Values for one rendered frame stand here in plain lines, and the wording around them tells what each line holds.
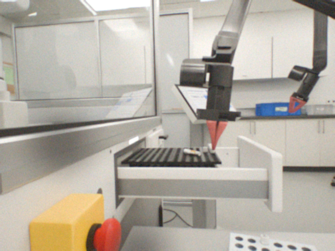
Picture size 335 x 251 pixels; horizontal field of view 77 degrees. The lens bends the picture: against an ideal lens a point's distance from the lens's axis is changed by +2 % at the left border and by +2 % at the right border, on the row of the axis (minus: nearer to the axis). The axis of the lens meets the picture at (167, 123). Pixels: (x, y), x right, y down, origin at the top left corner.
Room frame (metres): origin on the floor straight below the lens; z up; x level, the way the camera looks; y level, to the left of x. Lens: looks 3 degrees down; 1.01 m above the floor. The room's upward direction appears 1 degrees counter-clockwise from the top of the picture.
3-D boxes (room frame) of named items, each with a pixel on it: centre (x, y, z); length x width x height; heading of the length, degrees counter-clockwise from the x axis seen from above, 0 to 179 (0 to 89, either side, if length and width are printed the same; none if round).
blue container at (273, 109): (3.62, -1.89, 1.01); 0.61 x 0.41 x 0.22; 83
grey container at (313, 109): (3.61, -2.55, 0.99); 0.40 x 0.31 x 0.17; 83
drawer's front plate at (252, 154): (0.52, -0.21, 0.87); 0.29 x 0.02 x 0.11; 173
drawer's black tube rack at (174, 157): (0.54, -0.01, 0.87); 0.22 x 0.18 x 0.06; 83
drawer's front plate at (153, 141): (0.86, 0.04, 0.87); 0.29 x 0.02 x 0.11; 173
